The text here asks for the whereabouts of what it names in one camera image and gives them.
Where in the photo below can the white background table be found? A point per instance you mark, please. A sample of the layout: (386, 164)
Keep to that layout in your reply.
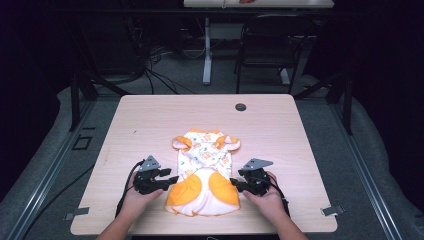
(207, 50)

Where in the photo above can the black chair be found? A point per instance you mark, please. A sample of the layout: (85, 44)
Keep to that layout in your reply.
(273, 36)

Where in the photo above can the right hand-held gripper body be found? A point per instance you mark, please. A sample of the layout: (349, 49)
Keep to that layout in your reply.
(257, 180)

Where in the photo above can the orange and white baby romper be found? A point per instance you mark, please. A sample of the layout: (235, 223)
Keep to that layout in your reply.
(203, 176)

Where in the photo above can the grey metal table bracket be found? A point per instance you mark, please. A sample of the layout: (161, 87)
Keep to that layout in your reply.
(332, 210)
(77, 212)

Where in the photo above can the round grey table grommet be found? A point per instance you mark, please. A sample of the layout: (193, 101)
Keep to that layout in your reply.
(240, 107)

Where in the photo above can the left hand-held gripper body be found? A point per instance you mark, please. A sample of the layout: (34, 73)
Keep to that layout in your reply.
(146, 178)

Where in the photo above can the person's right hand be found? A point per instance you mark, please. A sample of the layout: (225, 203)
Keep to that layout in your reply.
(266, 203)

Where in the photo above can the aluminium floor rail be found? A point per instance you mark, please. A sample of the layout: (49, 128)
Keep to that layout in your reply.
(363, 173)
(50, 173)

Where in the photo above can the orange object on background table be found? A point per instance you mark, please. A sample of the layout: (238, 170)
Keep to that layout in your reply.
(247, 1)

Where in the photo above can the black metal frame stand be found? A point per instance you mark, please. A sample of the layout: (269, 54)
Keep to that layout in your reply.
(75, 100)
(346, 100)

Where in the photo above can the person's left hand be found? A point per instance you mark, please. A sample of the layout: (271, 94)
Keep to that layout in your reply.
(138, 201)

